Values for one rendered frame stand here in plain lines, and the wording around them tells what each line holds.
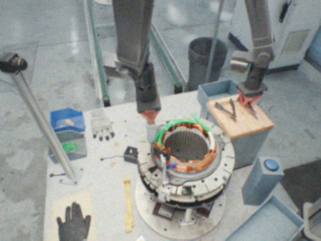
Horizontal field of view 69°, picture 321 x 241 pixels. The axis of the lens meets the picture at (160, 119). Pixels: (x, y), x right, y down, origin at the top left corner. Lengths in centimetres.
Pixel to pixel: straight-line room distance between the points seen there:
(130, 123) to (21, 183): 124
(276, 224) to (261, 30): 57
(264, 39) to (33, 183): 194
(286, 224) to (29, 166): 200
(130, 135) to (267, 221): 75
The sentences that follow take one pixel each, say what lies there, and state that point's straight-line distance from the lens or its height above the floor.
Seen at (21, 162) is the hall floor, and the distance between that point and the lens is 239.
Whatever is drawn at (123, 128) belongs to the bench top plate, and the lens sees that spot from 127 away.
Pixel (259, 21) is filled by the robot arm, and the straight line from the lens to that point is 78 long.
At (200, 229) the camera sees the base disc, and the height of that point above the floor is 80.
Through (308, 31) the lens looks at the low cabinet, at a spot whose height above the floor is 53.
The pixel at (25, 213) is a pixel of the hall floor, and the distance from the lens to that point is 211.
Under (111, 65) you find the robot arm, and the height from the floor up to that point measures 140.
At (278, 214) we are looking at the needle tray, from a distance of 83.
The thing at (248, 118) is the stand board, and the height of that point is 107.
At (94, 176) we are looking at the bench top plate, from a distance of 113.
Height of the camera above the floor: 173
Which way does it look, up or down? 47 degrees down
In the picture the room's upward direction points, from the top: straight up
